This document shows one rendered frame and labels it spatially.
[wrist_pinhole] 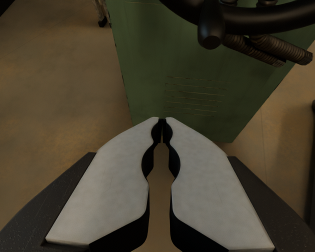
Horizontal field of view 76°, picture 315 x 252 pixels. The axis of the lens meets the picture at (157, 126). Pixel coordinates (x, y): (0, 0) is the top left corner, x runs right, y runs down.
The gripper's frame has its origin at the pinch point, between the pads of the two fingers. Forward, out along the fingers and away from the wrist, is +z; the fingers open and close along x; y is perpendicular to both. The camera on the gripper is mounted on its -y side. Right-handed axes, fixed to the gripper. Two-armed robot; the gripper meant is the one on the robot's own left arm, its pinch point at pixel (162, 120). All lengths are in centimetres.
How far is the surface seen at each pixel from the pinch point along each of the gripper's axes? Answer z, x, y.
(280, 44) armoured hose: 23.6, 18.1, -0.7
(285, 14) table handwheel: 13.4, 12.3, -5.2
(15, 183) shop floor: 45, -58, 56
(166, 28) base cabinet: 37.7, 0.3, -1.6
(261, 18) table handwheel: 13.8, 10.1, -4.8
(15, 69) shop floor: 97, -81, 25
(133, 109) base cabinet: 56, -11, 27
